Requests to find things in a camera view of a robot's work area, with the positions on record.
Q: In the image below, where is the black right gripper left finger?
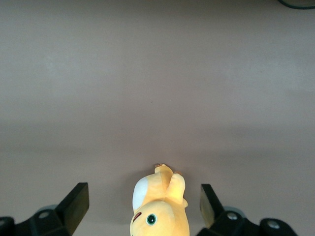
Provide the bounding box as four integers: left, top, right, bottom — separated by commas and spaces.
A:
0, 182, 90, 236

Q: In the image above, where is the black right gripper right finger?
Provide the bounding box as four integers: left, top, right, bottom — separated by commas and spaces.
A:
196, 183, 296, 236

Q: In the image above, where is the yellow plush toy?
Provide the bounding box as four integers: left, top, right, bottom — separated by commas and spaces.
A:
129, 163, 190, 236

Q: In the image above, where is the brown table cover sheet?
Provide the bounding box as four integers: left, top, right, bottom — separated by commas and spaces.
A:
0, 0, 315, 236

